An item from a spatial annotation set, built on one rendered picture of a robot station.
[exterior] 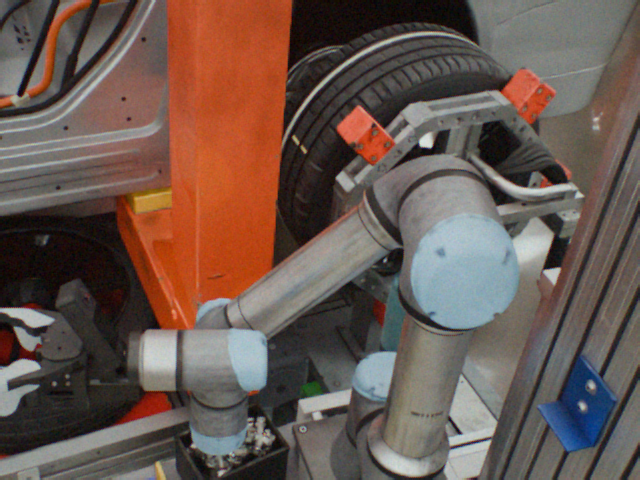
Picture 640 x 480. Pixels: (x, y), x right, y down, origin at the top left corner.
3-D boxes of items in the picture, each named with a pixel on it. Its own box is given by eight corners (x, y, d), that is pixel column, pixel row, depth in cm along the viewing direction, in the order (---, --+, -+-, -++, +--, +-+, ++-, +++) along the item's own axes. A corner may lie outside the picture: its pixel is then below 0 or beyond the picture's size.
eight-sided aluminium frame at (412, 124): (499, 258, 228) (553, 79, 194) (513, 274, 223) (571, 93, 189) (317, 304, 207) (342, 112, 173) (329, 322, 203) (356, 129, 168)
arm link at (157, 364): (174, 355, 99) (178, 314, 106) (135, 355, 99) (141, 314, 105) (175, 403, 103) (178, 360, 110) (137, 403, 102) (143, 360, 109)
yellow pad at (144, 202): (171, 175, 226) (171, 160, 223) (187, 205, 216) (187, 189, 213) (120, 184, 221) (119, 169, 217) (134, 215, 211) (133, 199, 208)
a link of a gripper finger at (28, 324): (-10, 343, 109) (42, 370, 106) (-16, 306, 106) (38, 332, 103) (9, 331, 112) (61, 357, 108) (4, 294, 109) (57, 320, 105)
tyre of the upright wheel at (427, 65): (428, -38, 190) (210, 153, 197) (486, 5, 174) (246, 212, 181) (523, 128, 238) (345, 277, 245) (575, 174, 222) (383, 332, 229)
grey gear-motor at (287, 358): (251, 335, 266) (256, 250, 244) (305, 436, 237) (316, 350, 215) (196, 349, 259) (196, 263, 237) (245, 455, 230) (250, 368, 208)
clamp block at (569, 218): (552, 210, 192) (558, 191, 188) (577, 234, 185) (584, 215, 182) (534, 214, 190) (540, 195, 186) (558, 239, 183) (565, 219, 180)
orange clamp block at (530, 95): (511, 108, 195) (538, 77, 193) (531, 126, 190) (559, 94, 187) (495, 96, 191) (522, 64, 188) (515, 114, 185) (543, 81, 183)
